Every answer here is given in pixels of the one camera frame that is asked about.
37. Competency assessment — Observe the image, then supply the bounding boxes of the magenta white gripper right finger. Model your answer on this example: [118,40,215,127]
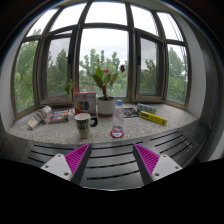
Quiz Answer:
[133,144,182,185]

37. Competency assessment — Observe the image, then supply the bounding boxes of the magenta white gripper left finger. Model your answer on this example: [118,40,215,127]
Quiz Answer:
[42,144,91,185]

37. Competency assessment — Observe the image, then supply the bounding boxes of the clear plastic water bottle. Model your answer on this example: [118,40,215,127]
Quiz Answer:
[112,100,124,133]

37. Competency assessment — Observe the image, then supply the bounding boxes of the dark slatted radiator cover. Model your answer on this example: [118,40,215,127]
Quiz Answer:
[0,120,211,191]

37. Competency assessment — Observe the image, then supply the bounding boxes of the flat dark colourful box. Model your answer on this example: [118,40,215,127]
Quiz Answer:
[49,109,69,124]

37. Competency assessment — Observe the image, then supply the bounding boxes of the red round coaster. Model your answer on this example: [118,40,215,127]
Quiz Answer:
[110,131,124,138]

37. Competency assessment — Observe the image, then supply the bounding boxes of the yellow long box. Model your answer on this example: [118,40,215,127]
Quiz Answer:
[140,111,167,126]

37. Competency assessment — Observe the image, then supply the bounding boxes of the black white patterned booklet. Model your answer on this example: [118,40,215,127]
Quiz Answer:
[124,108,139,118]

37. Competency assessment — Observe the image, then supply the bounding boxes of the light blue small box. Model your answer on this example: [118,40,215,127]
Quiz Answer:
[137,103,156,114]

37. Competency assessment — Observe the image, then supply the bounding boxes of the red white box colourful print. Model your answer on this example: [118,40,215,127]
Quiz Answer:
[73,92,96,115]

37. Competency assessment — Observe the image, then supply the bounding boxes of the white pot with green plant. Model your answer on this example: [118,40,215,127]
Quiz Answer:
[92,65,125,117]

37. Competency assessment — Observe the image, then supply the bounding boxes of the white mug with black handle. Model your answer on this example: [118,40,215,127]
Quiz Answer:
[75,113,98,139]

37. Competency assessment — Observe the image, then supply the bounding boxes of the brown window frame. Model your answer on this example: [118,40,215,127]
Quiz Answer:
[11,0,191,117]

